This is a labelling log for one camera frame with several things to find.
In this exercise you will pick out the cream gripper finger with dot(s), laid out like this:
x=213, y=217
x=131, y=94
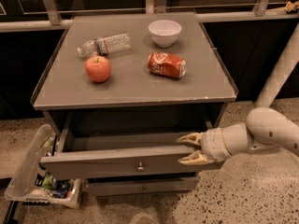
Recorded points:
x=191, y=138
x=196, y=158

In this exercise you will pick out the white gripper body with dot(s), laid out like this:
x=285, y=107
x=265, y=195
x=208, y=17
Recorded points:
x=214, y=144

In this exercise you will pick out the grey top drawer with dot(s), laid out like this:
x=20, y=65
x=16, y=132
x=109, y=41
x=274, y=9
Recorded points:
x=120, y=155

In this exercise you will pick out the grey drawer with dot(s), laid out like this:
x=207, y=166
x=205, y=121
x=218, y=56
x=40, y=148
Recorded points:
x=180, y=184
x=120, y=155

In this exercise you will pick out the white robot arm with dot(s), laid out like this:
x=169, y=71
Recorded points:
x=264, y=129

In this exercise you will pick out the grey bottom drawer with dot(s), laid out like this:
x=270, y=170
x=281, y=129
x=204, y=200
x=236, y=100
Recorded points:
x=180, y=184

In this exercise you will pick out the grey drawer cabinet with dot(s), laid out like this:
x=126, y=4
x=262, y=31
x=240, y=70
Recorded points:
x=134, y=100

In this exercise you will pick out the red soda can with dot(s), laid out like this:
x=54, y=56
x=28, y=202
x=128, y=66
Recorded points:
x=167, y=64

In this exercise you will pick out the white bowl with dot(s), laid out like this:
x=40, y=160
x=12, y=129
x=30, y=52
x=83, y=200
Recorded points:
x=164, y=33

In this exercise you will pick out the red apple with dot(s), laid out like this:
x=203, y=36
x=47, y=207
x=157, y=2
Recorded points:
x=98, y=69

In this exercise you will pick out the clear plastic water bottle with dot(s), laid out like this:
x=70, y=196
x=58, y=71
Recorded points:
x=105, y=45

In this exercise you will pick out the snack packages in bin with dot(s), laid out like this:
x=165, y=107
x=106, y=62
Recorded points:
x=45, y=180

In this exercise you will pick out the crumpled tan object on rail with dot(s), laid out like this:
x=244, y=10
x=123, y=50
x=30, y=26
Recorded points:
x=291, y=7

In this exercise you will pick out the metal railing frame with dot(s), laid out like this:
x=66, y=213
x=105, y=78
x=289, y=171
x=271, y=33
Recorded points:
x=38, y=15

